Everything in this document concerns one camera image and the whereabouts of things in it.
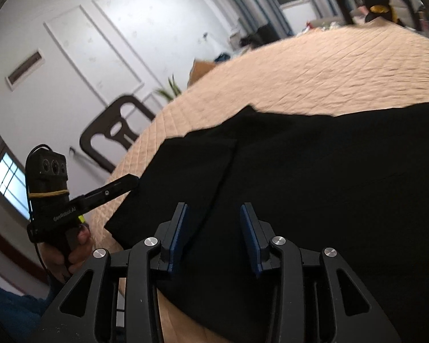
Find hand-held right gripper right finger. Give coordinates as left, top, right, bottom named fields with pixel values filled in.
left=239, top=202, right=403, bottom=343

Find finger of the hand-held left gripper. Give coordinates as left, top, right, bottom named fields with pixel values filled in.
left=79, top=174, right=141, bottom=219

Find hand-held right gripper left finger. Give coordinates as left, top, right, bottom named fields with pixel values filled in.
left=30, top=202, right=189, bottom=343

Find black pants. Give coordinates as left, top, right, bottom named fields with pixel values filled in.
left=104, top=102, right=429, bottom=343

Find person's left forearm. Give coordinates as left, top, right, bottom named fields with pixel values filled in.
left=0, top=280, right=56, bottom=343

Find person's left hand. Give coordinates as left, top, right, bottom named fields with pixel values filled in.
left=42, top=222, right=92, bottom=284

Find small white framed window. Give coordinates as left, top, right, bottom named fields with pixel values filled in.
left=0, top=143, right=33, bottom=222

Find green potted plant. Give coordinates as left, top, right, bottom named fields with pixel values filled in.
left=155, top=75, right=183, bottom=101

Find beige quilted table cover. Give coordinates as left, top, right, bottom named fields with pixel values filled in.
left=82, top=19, right=429, bottom=343

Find black bag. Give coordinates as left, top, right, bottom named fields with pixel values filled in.
left=239, top=23, right=279, bottom=48

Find wall vent grille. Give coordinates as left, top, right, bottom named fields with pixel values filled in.
left=5, top=48, right=45, bottom=91

